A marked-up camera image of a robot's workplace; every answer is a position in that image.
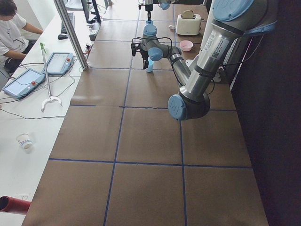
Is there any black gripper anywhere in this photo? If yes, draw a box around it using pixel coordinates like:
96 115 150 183
140 44 149 69
145 4 152 21

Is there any blue cup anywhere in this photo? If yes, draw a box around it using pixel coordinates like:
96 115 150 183
145 58 154 73

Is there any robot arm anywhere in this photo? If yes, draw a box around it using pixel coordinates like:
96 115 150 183
139 0 176 23
131 0 278 121

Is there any cream toaster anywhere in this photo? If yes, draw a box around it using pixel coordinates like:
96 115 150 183
175 14 202 35

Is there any toast slice in toaster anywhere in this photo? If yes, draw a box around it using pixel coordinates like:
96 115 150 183
182 10 194 19

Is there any pink bowl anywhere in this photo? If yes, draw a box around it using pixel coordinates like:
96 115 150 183
180 40 194 52

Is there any orange black connector block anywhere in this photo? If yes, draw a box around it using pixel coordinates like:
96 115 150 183
84 44 92 54

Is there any black monitor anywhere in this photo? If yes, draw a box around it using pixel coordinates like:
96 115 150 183
64 0 111 24

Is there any black keyboard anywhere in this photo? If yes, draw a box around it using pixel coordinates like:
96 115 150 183
60 12 75 34

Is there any teach pendant far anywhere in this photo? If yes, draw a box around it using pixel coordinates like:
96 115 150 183
44 52 74 77

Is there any teach pendant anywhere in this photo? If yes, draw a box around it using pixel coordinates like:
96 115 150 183
44 52 74 77
2 69 46 99

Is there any computer mouse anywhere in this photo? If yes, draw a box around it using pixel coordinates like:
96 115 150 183
57 33 68 40

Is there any reacher grabber tool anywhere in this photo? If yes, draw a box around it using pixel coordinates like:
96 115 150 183
40 42 62 112

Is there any teach pendant near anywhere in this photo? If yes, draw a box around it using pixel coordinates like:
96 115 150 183
2 69 46 99

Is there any seated person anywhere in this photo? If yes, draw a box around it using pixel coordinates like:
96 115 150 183
0 0 43 74

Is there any paper cup on desk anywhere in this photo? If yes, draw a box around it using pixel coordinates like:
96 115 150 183
16 133 33 149

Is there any red cylinder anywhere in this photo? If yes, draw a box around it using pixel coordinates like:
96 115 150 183
0 196 31 215

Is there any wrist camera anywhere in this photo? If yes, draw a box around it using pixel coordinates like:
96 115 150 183
131 42 141 57

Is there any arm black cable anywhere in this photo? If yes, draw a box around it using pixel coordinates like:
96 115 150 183
130 36 174 57

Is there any aluminium frame post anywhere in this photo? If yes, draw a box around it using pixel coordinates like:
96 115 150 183
54 0 88 71

